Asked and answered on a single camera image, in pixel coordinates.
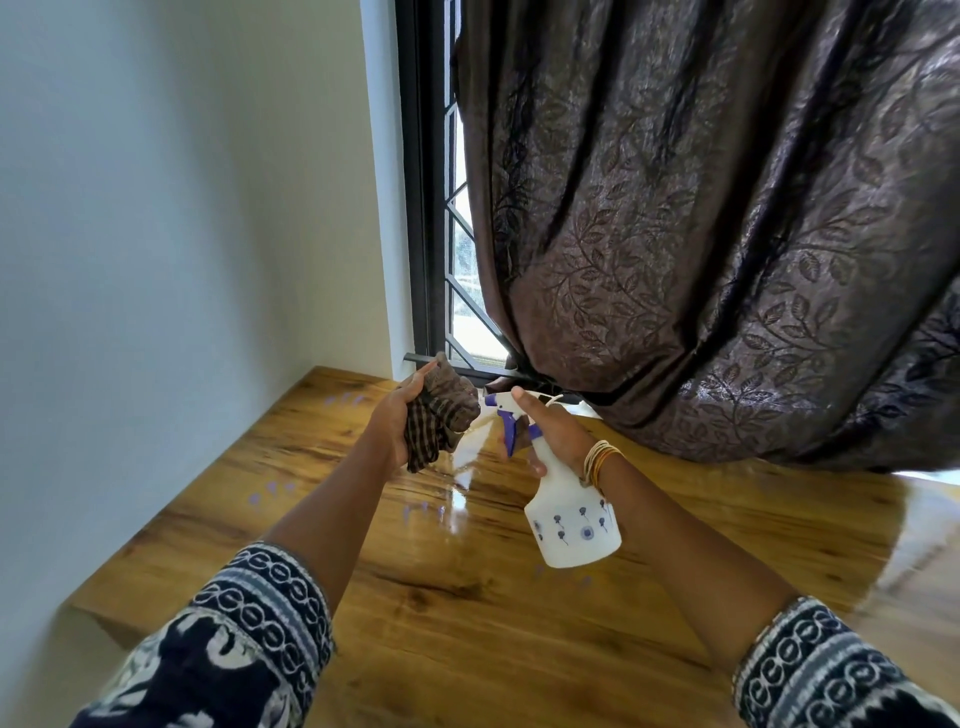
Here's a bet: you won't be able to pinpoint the wooden table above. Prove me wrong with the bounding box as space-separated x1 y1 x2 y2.
67 365 960 728

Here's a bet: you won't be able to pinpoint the brown leaf-patterned curtain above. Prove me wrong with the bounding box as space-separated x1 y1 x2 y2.
449 0 960 474

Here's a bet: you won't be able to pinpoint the person's left forearm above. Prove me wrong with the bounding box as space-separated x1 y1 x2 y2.
262 434 410 616

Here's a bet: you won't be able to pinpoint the person's right forearm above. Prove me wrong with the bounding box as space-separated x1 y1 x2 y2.
599 457 800 669

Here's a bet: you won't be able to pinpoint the person's right hand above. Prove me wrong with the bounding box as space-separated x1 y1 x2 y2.
509 386 601 481

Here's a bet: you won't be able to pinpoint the white spray bottle blue trigger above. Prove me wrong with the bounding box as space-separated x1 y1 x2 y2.
483 389 624 570

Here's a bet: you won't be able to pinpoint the black framed window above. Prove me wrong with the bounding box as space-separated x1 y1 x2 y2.
395 0 594 406

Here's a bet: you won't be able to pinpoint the brown striped cleaning cloth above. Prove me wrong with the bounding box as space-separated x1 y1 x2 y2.
403 352 483 474

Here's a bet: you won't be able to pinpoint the blue white patterned top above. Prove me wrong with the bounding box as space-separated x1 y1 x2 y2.
71 541 960 728

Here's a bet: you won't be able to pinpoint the person's left hand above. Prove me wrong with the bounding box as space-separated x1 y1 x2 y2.
367 359 444 481

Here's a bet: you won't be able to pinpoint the gold bangles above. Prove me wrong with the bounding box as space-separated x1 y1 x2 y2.
581 438 625 493

